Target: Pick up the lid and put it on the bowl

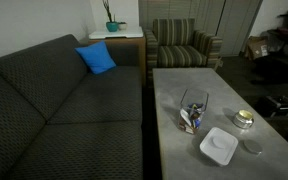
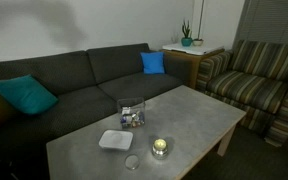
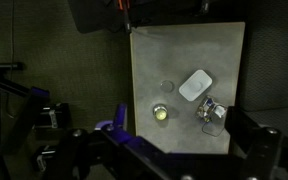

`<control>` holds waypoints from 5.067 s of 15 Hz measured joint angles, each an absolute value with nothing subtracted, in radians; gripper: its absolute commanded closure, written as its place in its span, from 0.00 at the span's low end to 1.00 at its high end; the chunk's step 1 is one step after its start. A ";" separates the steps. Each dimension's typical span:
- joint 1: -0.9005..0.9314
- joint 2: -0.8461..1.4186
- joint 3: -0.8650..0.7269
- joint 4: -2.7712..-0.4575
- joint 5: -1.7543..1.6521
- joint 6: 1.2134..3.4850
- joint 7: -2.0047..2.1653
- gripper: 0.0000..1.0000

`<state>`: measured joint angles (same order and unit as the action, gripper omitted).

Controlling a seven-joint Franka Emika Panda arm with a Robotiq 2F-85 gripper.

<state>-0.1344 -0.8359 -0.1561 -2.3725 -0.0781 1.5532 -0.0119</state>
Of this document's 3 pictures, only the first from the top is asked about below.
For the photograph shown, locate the dark grey patterned sofa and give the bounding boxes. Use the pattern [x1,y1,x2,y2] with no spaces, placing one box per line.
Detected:
[0,33,144,180]

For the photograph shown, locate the clear container with snack packets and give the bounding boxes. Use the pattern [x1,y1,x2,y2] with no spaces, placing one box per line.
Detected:
[177,87,210,136]

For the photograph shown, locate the cardboard box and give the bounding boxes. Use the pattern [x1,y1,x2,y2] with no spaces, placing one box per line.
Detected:
[243,35,270,61]

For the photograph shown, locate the black case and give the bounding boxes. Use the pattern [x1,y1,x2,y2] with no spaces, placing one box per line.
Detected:
[255,94,288,118]

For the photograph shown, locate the small white plant pot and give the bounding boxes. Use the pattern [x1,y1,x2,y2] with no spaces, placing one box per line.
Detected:
[117,21,128,32]

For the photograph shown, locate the round grey metal lid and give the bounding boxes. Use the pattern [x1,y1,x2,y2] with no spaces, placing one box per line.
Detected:
[243,139,263,156]

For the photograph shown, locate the window blinds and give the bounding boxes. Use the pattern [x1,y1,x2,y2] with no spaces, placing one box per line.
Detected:
[138,0,226,34]

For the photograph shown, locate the wooden side table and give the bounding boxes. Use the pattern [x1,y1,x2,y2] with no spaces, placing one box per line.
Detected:
[87,35,147,88]

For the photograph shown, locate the blue cushion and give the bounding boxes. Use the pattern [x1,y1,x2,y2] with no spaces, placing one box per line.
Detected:
[74,40,117,75]

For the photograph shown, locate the silver candle jar yellow wax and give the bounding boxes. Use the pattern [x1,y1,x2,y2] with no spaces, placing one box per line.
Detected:
[232,109,255,130]

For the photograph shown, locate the white square container lid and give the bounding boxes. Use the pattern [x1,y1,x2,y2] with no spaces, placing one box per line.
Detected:
[199,126,240,167]

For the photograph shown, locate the white side table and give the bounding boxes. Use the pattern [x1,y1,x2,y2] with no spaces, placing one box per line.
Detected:
[88,26,145,40]

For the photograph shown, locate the striped armchair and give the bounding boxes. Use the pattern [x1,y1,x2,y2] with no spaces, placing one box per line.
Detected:
[143,17,224,88]

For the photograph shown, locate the grey closet door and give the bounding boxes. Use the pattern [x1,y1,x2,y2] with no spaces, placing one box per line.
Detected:
[216,0,264,58]

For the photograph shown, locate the teal plant pot with plant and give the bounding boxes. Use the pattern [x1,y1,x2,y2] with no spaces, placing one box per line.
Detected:
[101,0,119,33]

